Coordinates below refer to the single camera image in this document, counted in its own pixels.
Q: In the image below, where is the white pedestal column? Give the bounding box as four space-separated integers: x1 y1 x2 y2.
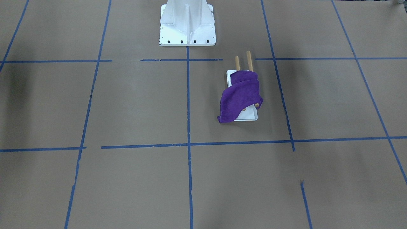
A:
159 0 217 47

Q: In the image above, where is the white towel rack base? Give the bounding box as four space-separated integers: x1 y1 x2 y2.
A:
226 70 258 121

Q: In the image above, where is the purple towel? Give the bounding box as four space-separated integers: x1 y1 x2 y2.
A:
217 70 263 123

